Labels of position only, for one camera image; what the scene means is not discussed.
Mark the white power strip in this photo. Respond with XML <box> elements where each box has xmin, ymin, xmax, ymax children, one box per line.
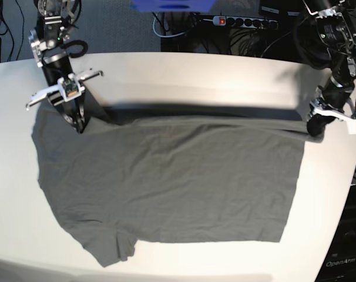
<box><xmin>210</xmin><ymin>16</ymin><xmax>279</xmax><ymax>30</ymax></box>

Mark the black OpenArm base box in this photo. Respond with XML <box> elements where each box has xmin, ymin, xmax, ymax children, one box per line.
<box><xmin>315</xmin><ymin>184</ymin><xmax>356</xmax><ymax>281</ymax></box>

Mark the grey T-shirt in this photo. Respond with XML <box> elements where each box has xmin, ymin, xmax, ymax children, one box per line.
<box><xmin>32</xmin><ymin>103</ymin><xmax>323</xmax><ymax>267</ymax></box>

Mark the left gripper body white rail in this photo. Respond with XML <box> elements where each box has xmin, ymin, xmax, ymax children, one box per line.
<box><xmin>309</xmin><ymin>98</ymin><xmax>356</xmax><ymax>122</ymax></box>

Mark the white cable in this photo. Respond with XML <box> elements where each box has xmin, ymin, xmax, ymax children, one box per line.
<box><xmin>152</xmin><ymin>12</ymin><xmax>187</xmax><ymax>38</ymax></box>

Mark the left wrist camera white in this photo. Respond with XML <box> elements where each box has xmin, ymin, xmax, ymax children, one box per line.
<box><xmin>345</xmin><ymin>116</ymin><xmax>356</xmax><ymax>136</ymax></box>

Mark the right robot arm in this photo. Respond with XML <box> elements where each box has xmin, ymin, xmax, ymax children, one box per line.
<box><xmin>26</xmin><ymin>0</ymin><xmax>103</xmax><ymax>133</ymax></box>

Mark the blue plastic box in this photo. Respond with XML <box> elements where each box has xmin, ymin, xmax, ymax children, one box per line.
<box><xmin>132</xmin><ymin>0</ymin><xmax>215</xmax><ymax>12</ymax></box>

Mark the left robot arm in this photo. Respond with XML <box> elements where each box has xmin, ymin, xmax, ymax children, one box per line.
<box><xmin>292</xmin><ymin>1</ymin><xmax>356</xmax><ymax>137</ymax></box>

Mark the right gripper body white rail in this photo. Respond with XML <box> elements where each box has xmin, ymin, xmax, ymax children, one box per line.
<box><xmin>25</xmin><ymin>69</ymin><xmax>104</xmax><ymax>111</ymax></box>

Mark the black cable left background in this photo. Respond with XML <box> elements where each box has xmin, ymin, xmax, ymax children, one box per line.
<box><xmin>0</xmin><ymin>0</ymin><xmax>25</xmax><ymax>63</ymax></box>

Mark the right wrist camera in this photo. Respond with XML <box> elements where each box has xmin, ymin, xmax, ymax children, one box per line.
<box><xmin>57</xmin><ymin>76</ymin><xmax>85</xmax><ymax>102</ymax></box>

